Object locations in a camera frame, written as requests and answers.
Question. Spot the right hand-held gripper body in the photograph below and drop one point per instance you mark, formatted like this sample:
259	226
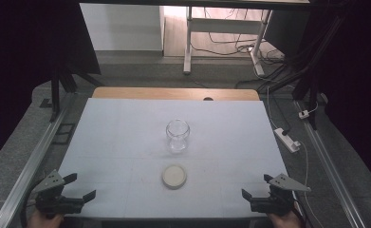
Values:
276	199

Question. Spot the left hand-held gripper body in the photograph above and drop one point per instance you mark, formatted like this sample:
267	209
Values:
55	199

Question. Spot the round white jar lid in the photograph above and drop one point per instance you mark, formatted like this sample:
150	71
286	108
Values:
174	176

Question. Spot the clear glass jar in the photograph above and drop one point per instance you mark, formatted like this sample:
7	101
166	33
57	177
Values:
177	136

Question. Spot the person's right hand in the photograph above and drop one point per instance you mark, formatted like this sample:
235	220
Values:
284	221

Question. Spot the person's left hand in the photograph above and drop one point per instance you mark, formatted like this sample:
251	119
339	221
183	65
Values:
44	221

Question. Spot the white power strip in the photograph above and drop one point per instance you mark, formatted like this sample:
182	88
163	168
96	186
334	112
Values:
287	140

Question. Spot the black plug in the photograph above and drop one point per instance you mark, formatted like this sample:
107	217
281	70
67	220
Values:
286	131

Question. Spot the white table cover board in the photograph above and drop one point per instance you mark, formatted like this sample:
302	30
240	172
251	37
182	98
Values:
126	142

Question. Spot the small white adapter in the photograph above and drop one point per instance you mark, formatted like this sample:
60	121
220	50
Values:
304	114

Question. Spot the black stand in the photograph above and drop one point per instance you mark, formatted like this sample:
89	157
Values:
56	91
312	72

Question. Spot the wooden table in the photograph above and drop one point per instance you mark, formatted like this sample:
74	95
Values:
148	93

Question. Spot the aluminium floor rail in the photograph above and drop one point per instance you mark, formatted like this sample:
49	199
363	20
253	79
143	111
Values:
31	164
328	171

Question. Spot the black floor bracket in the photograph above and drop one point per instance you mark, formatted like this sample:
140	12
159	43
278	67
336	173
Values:
46	103

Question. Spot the white desk frame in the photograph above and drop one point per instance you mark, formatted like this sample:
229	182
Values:
224	25

